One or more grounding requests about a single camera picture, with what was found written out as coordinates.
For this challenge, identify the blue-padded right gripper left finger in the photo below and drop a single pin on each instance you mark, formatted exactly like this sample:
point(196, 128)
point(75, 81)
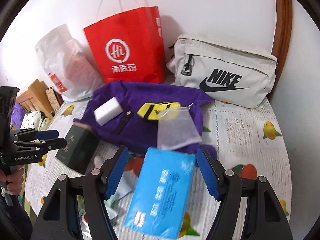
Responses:
point(59, 218)

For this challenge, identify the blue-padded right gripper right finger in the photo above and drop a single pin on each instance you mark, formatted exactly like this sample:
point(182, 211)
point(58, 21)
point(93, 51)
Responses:
point(264, 218)

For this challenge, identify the white and green glove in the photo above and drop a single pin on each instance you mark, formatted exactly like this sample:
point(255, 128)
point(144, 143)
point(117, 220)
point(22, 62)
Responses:
point(115, 192)

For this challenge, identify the white sponge block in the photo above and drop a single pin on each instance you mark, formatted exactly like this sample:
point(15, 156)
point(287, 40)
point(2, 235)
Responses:
point(107, 111)

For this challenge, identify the blue tissue pack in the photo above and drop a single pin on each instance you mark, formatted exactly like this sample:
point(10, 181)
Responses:
point(158, 203)

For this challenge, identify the translucent organza pouch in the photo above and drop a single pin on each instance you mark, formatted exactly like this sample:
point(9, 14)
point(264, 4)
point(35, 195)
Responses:
point(176, 129)

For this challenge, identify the yellow mesh pouch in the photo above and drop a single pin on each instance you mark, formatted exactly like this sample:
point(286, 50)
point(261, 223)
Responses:
point(150, 111)

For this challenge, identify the left hand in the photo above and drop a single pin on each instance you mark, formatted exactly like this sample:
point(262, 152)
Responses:
point(13, 181)

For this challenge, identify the white spotted pillow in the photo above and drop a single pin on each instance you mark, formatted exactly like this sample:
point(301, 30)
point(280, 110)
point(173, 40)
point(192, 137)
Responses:
point(36, 120)

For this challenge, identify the purple plush toy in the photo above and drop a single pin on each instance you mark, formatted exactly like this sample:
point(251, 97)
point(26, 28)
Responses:
point(17, 116)

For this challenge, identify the wooden furniture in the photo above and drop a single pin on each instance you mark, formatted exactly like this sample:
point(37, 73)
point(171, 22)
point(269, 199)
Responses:
point(35, 99)

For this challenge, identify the patterned book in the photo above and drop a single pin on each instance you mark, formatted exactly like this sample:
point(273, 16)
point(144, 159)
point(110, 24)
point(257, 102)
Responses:
point(54, 99)

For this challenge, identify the dark green tea box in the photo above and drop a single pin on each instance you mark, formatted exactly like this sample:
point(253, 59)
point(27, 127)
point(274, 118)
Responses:
point(81, 144)

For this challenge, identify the white Miniso plastic bag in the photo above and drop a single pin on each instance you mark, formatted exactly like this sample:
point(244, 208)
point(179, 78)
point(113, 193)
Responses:
point(62, 59)

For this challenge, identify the purple fleece cloth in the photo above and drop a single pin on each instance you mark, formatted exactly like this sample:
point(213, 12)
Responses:
point(132, 129)

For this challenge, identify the beige Nike waist bag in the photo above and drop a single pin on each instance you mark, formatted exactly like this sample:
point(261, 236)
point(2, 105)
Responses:
point(226, 70)

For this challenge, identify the red Haidilao paper bag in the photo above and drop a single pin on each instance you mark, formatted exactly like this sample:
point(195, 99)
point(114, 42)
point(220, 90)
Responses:
point(128, 46)

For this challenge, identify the brown wooden door frame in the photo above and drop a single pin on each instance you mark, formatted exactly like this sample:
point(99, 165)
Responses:
point(282, 33)

